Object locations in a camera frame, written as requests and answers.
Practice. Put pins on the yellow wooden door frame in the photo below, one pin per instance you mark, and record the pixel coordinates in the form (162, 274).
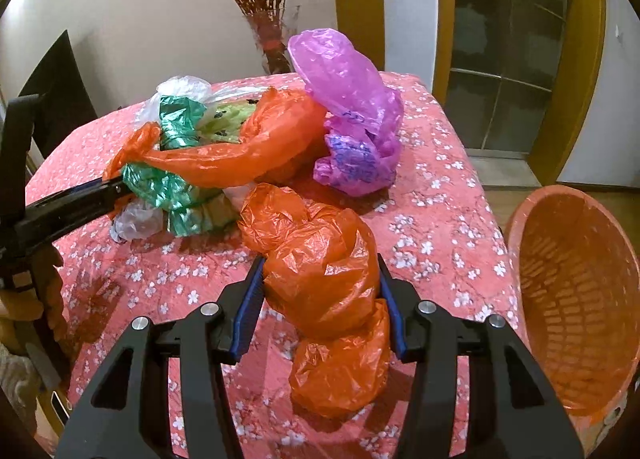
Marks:
(357, 14)

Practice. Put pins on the large clear plastic bag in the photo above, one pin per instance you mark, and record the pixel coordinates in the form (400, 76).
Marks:
(182, 86)

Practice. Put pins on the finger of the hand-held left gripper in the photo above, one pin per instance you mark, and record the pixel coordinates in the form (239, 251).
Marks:
(75, 206)

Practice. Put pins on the person's left hand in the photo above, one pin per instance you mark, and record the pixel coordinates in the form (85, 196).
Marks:
(20, 310)

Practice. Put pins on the long orange plastic bag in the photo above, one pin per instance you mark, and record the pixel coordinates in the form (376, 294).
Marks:
(280, 129)

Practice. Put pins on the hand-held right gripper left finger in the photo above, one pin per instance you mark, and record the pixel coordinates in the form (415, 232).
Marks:
(248, 309)

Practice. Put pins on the orange plastic basket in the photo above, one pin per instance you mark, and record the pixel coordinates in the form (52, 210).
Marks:
(570, 289)

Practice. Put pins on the small clear plastic bag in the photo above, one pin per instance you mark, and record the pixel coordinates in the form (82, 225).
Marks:
(137, 221)

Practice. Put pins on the green plastic bag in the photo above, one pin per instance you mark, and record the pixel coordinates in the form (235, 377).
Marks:
(175, 119)

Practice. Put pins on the yellow-green printed plastic bag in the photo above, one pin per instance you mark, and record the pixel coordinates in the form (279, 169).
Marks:
(225, 124)

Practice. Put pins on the glass vase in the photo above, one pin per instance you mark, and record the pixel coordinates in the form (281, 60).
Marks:
(270, 39)

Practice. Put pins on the black board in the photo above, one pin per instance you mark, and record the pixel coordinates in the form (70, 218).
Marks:
(57, 79)

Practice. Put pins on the purple plastic bag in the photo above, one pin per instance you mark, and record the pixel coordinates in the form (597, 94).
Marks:
(345, 79)

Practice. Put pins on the pink floral tablecloth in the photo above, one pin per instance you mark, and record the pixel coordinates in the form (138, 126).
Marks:
(440, 219)

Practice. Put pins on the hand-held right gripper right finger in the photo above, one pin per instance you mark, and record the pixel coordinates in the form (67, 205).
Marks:
(395, 319)

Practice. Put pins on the brown wooden chair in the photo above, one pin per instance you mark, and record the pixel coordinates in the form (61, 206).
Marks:
(52, 299)

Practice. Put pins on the frosted glass door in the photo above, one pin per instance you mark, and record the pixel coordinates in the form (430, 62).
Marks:
(505, 39)

